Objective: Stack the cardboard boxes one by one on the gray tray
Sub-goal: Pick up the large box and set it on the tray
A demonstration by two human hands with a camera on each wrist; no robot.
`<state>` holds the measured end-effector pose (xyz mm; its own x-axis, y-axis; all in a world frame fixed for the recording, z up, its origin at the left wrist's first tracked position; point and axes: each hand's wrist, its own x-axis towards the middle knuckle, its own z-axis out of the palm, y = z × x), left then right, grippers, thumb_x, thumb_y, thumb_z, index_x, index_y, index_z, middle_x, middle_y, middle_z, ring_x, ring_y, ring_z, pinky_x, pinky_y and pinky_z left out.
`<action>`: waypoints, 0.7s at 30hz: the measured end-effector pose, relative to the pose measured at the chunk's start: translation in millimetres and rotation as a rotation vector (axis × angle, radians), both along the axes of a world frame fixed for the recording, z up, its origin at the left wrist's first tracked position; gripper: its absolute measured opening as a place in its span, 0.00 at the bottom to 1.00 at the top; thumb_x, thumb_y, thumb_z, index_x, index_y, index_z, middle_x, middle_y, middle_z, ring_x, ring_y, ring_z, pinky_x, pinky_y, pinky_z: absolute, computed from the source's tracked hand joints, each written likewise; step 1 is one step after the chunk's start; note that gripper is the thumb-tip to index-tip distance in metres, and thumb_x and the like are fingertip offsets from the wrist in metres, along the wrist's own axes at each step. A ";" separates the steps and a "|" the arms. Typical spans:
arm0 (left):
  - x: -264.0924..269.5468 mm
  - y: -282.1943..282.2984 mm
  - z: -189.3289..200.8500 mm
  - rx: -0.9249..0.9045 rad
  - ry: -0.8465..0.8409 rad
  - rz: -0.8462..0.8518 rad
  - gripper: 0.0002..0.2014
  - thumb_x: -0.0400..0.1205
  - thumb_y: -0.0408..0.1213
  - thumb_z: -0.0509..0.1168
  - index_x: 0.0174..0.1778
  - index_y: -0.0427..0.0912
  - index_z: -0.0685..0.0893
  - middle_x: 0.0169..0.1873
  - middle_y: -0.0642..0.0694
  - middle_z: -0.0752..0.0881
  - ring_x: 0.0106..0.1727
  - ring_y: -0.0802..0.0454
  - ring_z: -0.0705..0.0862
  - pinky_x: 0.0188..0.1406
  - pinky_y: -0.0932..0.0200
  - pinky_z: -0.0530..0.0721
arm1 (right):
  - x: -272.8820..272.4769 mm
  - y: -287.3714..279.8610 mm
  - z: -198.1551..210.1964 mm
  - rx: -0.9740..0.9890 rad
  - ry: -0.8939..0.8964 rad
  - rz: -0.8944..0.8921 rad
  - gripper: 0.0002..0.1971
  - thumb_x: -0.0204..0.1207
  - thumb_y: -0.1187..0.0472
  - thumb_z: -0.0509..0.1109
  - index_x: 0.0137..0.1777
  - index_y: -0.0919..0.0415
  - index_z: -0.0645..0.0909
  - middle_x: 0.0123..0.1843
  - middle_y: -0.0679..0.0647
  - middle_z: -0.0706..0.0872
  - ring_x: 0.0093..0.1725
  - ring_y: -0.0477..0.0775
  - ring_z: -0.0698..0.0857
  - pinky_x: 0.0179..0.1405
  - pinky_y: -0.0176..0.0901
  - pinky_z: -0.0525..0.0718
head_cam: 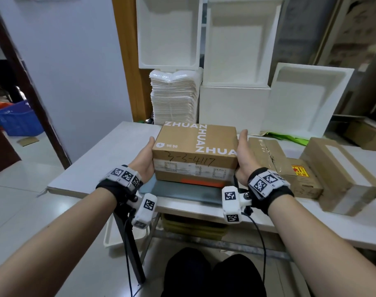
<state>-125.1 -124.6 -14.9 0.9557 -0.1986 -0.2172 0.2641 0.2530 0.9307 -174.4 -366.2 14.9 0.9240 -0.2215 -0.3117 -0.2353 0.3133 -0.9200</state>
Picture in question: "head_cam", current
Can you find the large cardboard box clear tape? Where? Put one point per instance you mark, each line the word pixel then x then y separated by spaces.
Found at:
pixel 339 173

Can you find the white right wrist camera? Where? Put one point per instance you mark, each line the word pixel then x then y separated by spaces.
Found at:
pixel 231 204

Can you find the cardboard box with yellow label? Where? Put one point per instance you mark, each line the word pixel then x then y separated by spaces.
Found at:
pixel 302 179

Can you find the blue plastic crate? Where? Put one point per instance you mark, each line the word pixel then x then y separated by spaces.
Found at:
pixel 19 119

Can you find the wide white foam box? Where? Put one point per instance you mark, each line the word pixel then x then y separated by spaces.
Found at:
pixel 305 98

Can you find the black table leg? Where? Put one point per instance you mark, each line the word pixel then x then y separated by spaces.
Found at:
pixel 132 250

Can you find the brown taped cardboard box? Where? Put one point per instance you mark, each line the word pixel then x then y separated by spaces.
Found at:
pixel 265 154

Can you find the closed white foam box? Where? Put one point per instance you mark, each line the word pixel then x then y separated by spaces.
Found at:
pixel 234 108

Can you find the person's right thumb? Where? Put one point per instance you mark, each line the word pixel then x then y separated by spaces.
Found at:
pixel 242 142

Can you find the green bag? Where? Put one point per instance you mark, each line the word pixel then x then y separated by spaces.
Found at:
pixel 287 138

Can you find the person's black trousers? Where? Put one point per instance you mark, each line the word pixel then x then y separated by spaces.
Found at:
pixel 212 275

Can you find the stack of white paper trays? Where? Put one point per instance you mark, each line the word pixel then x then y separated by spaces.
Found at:
pixel 175 98

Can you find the person's left forearm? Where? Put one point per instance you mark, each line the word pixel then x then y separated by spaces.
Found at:
pixel 57 241

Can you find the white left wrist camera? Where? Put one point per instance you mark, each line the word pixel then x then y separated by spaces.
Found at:
pixel 145 210

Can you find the cardboard scrap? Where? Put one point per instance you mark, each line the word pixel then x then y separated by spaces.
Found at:
pixel 27 141

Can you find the dark brown door frame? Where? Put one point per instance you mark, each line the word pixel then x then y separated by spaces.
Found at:
pixel 30 89

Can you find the person's left thumb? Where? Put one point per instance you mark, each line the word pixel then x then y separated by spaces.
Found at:
pixel 149 146

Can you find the plain brown cardboard box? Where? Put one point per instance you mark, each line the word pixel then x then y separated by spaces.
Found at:
pixel 366 136

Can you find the person's right forearm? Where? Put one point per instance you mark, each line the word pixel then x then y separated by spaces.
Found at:
pixel 318 244

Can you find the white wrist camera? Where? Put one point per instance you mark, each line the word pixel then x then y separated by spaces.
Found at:
pixel 231 204
pixel 145 210

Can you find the olive yellow box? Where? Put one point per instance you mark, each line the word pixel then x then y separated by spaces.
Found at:
pixel 194 227

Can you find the brown printed cardboard box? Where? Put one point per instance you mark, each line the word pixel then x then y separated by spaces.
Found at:
pixel 194 148

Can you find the person's right hand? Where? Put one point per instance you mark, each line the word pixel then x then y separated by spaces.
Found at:
pixel 246 160

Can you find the wooden door frame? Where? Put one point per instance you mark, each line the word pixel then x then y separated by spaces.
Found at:
pixel 129 58

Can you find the person's left hand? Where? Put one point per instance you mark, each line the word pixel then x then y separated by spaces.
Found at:
pixel 142 162

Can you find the white tray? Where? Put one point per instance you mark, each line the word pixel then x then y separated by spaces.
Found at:
pixel 112 235

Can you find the grey flat scale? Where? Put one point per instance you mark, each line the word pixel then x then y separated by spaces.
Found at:
pixel 188 193

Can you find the tall white foam box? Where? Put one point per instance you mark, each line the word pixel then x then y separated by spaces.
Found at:
pixel 240 43

